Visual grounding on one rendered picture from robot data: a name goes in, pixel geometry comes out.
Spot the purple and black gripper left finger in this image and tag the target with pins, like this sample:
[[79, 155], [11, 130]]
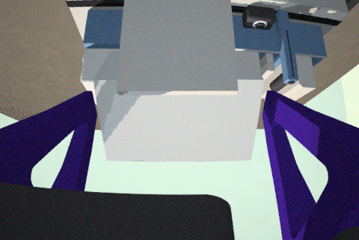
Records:
[[24, 143]]

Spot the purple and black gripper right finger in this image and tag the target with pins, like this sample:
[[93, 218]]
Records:
[[335, 144]]

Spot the grey rectangular block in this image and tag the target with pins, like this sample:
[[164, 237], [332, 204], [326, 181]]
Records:
[[179, 128]]

